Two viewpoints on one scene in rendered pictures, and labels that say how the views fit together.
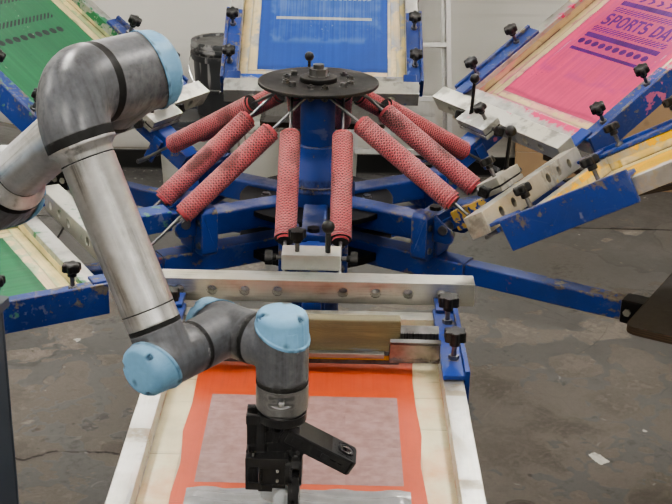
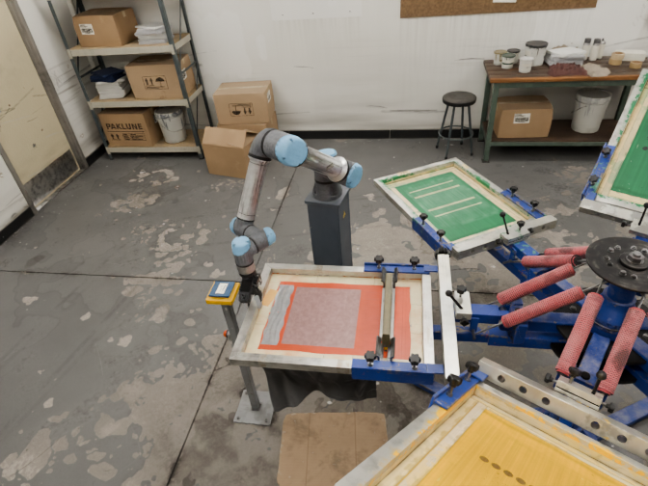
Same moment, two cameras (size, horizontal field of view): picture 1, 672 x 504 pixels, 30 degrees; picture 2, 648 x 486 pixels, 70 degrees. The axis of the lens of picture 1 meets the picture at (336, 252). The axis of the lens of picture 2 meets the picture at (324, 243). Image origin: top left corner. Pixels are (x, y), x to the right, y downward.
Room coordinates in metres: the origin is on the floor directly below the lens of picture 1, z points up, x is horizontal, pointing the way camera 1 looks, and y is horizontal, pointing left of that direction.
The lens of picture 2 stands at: (2.23, -1.31, 2.42)
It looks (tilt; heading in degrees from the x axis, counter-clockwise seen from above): 37 degrees down; 102
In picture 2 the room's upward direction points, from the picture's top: 6 degrees counter-clockwise
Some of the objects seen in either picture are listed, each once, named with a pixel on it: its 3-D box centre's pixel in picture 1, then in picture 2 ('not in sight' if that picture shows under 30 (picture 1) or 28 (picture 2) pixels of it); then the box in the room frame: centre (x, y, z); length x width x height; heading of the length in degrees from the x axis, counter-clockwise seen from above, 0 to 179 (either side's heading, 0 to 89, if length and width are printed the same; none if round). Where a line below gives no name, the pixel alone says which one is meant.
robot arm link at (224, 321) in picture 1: (220, 332); (258, 238); (1.63, 0.16, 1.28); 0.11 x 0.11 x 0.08; 54
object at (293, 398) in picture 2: not in sight; (322, 386); (1.91, -0.16, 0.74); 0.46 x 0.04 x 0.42; 0
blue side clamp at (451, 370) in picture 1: (449, 352); (391, 370); (2.20, -0.23, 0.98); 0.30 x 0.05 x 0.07; 0
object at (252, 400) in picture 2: not in sight; (241, 355); (1.40, 0.17, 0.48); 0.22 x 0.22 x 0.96; 0
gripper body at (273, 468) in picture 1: (276, 445); (250, 279); (1.59, 0.08, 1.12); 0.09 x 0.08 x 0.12; 90
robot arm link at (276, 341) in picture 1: (280, 346); (243, 251); (1.59, 0.07, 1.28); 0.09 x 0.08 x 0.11; 54
